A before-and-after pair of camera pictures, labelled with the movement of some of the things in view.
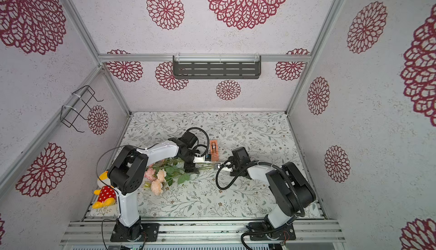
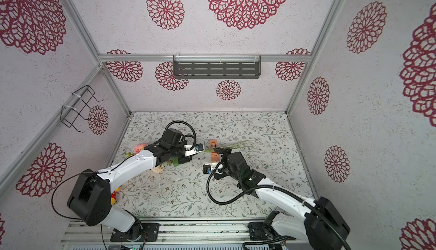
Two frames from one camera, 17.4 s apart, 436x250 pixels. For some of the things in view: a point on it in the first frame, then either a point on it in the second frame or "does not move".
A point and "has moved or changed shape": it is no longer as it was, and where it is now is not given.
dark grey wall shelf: x=214 y=67 does not move
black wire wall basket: x=70 y=113 does not move
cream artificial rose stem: x=167 y=175 -> x=159 y=169
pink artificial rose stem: x=150 y=173 has moved or changed shape
